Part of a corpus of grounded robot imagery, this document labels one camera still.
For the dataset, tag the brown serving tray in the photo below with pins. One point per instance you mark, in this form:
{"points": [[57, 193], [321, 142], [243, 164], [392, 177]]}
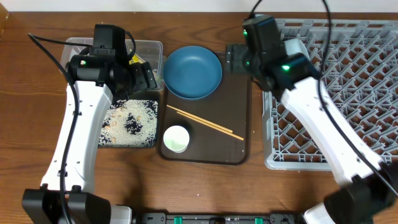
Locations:
{"points": [[229, 106]]}

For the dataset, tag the small white cup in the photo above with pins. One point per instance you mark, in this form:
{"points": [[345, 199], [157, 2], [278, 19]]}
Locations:
{"points": [[176, 139]]}

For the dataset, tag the spilled white rice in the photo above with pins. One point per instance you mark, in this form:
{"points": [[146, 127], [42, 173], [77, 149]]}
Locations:
{"points": [[130, 124]]}

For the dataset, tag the green snack wrapper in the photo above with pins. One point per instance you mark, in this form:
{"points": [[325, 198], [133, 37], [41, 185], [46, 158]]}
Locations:
{"points": [[136, 59]]}

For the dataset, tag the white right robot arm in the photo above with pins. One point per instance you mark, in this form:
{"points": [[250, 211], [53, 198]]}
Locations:
{"points": [[367, 184]]}

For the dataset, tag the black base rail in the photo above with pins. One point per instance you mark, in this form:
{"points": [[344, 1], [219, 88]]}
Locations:
{"points": [[163, 218]]}

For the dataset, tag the grey dishwasher rack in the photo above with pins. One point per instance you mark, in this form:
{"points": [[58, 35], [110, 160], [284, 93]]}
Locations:
{"points": [[361, 78]]}

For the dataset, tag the wooden chopstick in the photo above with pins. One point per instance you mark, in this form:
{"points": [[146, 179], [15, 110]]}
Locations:
{"points": [[200, 119], [211, 126]]}

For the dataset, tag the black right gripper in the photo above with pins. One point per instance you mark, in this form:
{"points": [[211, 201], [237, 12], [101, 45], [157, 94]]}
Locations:
{"points": [[234, 58]]}

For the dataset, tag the dark blue bowl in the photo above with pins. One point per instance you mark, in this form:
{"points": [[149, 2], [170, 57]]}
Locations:
{"points": [[192, 72]]}

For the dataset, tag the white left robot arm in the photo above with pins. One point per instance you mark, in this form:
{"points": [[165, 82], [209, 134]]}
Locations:
{"points": [[67, 190]]}

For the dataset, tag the light blue bowl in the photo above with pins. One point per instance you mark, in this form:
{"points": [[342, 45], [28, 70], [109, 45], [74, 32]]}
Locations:
{"points": [[294, 46]]}

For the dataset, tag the black waste tray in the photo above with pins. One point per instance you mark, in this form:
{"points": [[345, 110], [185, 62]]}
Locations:
{"points": [[154, 105]]}

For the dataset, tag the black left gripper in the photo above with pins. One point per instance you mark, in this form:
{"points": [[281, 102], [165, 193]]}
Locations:
{"points": [[144, 80]]}

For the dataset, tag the clear plastic bin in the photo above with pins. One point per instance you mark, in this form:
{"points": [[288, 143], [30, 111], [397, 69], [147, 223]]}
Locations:
{"points": [[147, 50]]}

